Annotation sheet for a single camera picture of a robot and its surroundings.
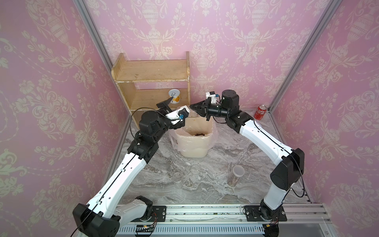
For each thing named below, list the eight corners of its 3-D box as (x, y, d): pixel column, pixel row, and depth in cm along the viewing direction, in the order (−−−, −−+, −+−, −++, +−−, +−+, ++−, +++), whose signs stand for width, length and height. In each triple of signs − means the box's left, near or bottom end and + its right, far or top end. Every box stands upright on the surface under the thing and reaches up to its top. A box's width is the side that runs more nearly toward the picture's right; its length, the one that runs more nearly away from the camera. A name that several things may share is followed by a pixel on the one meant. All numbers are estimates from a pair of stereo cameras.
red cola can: (254, 120, 116) (259, 110, 107) (252, 115, 120) (257, 104, 111) (262, 120, 116) (267, 110, 107) (260, 115, 120) (265, 104, 111)
